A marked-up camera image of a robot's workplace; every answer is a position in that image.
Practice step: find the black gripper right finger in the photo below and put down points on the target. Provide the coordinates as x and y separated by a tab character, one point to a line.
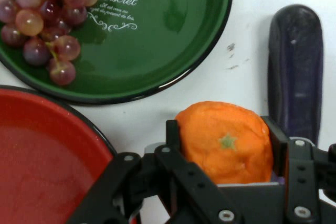
302	182

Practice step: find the red round plate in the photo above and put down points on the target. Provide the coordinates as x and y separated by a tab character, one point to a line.
39	161

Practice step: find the orange mandarin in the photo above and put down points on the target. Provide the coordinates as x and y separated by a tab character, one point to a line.
225	142

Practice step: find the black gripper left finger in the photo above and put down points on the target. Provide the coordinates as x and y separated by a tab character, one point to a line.
162	182

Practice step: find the purple eggplant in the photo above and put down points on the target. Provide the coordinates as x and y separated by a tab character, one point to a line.
296	77

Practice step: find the green round plate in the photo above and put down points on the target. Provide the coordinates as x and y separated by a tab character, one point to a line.
157	51

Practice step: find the red grape bunch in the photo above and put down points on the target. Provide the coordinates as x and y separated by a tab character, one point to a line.
52	11

